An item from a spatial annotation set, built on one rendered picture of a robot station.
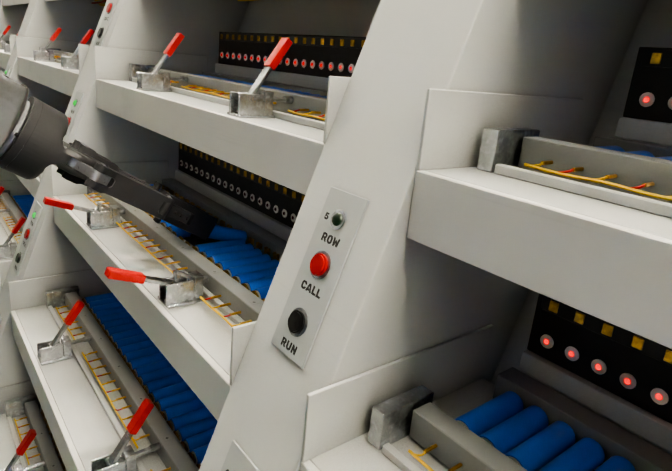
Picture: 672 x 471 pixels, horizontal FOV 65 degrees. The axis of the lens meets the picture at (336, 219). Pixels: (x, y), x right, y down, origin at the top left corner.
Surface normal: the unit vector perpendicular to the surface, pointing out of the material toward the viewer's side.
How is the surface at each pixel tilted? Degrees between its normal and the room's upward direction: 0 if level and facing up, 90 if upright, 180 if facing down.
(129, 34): 90
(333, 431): 90
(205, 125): 111
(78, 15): 90
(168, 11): 90
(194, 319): 21
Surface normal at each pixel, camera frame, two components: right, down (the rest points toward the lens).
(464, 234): -0.78, 0.11
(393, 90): -0.69, -0.24
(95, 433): 0.09, -0.96
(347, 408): 0.62, 0.28
